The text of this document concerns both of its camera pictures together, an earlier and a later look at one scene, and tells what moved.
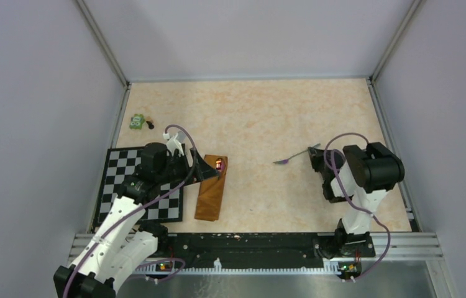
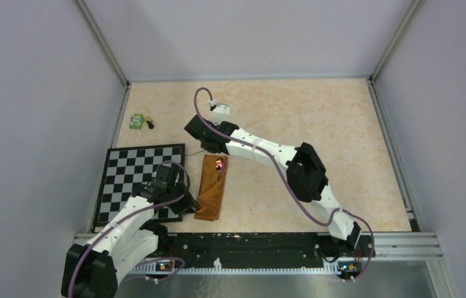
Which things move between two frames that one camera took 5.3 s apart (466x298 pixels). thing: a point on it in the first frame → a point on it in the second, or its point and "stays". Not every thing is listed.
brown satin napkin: x=210 y=192 stays
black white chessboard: x=120 y=163 stays
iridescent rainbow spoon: x=220 y=164 stays
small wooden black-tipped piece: x=150 y=123 stays
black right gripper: x=315 y=154 → x=219 y=124
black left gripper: x=202 y=171 → x=184 y=207
